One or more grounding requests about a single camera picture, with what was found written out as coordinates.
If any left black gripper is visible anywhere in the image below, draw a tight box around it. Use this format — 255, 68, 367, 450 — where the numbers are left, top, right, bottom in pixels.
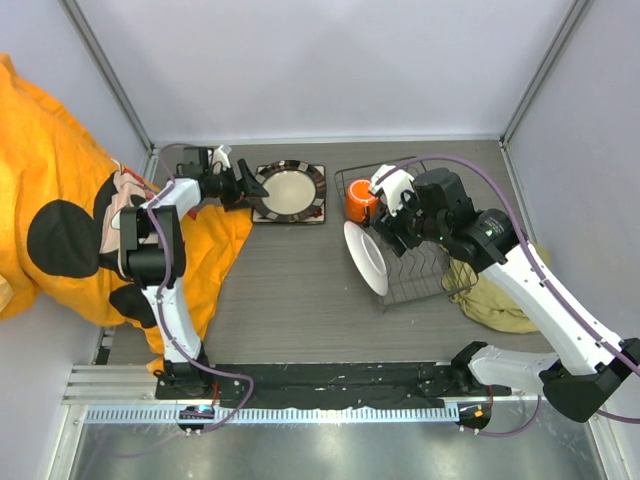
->
210, 160, 269, 213

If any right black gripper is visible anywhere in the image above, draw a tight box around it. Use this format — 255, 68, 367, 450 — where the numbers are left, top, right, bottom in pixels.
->
370, 181, 448, 258

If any square floral plate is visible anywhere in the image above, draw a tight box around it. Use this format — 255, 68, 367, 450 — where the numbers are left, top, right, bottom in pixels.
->
250, 164, 327, 225

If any brown rimmed round plate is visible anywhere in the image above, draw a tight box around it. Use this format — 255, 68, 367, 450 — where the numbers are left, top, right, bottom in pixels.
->
249, 159, 326, 221

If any green rimmed white plate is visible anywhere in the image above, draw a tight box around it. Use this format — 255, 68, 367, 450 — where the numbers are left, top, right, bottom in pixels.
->
343, 221, 388, 297

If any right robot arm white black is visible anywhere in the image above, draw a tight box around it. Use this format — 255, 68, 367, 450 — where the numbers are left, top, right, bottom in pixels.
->
369, 165, 639, 423

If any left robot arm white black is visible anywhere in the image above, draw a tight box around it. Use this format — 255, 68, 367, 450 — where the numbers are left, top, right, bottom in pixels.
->
118, 150, 269, 399

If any orange mug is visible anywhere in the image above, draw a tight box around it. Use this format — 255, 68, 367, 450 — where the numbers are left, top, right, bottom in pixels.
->
345, 179, 379, 224

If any olive green cloth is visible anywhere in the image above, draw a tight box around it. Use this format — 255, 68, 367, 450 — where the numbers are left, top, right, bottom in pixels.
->
441, 257, 539, 334

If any orange cartoon mouse cloth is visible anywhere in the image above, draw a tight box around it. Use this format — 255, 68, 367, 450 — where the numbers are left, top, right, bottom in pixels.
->
0, 52, 254, 374

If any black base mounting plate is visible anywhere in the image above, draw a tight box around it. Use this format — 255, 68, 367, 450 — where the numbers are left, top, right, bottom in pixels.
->
153, 362, 511, 410

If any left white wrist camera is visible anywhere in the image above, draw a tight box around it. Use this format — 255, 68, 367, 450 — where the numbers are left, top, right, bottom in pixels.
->
211, 145, 232, 172

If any black wire dish rack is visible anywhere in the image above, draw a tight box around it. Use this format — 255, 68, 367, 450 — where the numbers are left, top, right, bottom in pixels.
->
333, 167, 479, 312

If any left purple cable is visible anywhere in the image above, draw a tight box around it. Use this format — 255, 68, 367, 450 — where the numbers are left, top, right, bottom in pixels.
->
147, 143, 255, 435

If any purple cable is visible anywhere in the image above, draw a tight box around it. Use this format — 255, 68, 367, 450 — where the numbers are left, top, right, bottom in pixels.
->
372, 154, 640, 439
147, 143, 255, 435

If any left aluminium frame post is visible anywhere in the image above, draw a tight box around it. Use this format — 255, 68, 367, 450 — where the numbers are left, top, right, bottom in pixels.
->
59, 0, 155, 156

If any aluminium frame post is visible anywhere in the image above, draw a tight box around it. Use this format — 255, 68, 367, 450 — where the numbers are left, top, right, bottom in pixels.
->
59, 0, 155, 156
499, 0, 596, 149

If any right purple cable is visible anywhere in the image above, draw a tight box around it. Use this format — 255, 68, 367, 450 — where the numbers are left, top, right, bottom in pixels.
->
372, 154, 640, 439

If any right aluminium frame post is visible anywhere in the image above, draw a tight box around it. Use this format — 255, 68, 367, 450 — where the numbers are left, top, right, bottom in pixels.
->
499, 0, 596, 149

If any slotted white cable duct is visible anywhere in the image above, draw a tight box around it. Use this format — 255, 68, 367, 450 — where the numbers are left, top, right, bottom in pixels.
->
84, 404, 459, 426

